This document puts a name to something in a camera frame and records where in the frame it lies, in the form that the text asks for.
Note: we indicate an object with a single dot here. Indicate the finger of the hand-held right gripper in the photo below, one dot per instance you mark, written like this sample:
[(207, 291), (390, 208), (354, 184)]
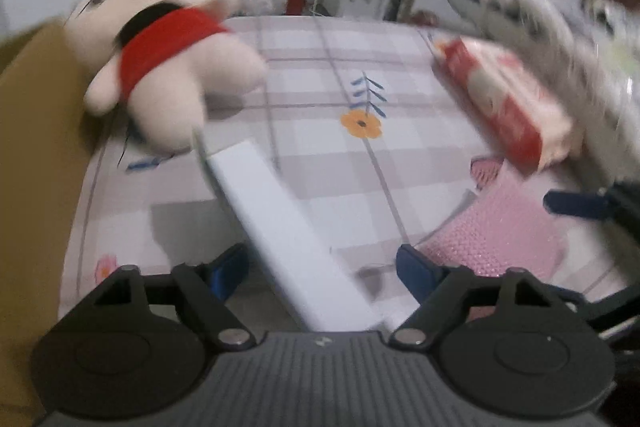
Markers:
[(575, 203)]

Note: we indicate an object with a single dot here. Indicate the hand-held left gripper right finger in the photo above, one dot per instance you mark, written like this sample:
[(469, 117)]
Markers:
[(415, 269)]

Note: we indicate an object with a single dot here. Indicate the red tissue packet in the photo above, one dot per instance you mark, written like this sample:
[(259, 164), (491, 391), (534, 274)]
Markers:
[(500, 107)]

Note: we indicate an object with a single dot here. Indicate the pink sponge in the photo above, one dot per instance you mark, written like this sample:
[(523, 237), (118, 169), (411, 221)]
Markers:
[(500, 232)]

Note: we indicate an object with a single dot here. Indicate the black-haired plush doll red bib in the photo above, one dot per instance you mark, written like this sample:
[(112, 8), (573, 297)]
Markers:
[(170, 97)]

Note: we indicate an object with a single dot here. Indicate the white grey soft toy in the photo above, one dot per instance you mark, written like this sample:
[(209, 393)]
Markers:
[(550, 32)]

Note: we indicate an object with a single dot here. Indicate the brown cardboard box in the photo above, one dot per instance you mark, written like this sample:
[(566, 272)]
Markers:
[(40, 207)]

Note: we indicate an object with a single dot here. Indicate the light blue white box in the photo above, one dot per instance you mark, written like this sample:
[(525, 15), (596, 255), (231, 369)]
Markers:
[(290, 237)]

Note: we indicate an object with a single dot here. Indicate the checked bed sheet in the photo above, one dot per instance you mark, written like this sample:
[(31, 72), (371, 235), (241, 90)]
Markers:
[(325, 82)]

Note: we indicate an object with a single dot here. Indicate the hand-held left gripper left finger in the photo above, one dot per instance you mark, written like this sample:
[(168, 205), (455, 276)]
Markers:
[(227, 269)]

